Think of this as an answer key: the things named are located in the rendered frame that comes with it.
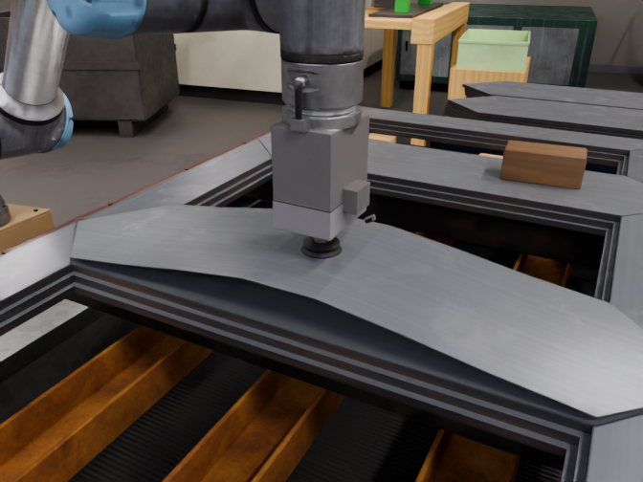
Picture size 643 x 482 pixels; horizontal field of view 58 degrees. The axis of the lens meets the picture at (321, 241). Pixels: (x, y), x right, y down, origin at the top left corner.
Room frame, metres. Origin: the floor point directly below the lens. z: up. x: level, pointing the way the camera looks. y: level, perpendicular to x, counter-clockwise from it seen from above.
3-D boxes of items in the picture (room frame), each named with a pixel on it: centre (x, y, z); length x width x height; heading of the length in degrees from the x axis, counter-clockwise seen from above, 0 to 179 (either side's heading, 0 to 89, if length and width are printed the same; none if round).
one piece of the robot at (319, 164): (0.53, -0.01, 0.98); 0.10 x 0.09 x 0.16; 62
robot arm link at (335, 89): (0.54, 0.00, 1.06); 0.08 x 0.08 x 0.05
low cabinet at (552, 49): (6.11, -1.77, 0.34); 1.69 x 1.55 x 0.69; 69
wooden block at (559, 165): (0.88, -0.35, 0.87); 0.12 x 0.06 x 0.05; 67
